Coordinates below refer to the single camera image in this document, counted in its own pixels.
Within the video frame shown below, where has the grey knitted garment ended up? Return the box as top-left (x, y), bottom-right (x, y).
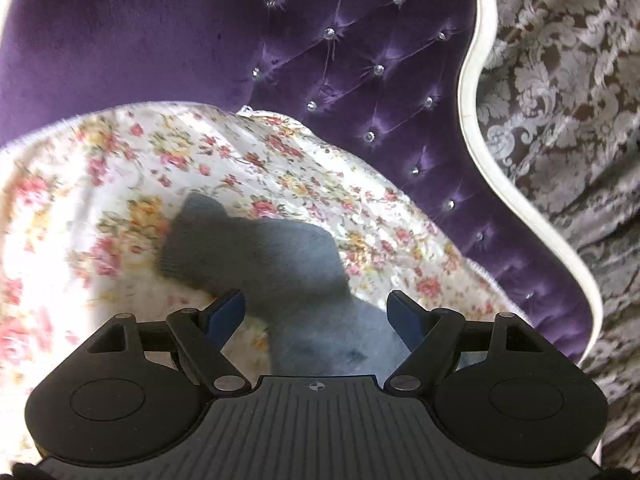
top-left (160, 193), bottom-right (409, 379)

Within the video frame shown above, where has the floral bed sheet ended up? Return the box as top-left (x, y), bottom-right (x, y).
top-left (1, 103), bottom-right (513, 467)

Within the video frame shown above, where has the purple tufted sofa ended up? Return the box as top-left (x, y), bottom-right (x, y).
top-left (1, 0), bottom-right (603, 362)

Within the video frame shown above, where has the purple velvet cushion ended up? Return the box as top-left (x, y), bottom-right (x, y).
top-left (1, 0), bottom-right (266, 142)

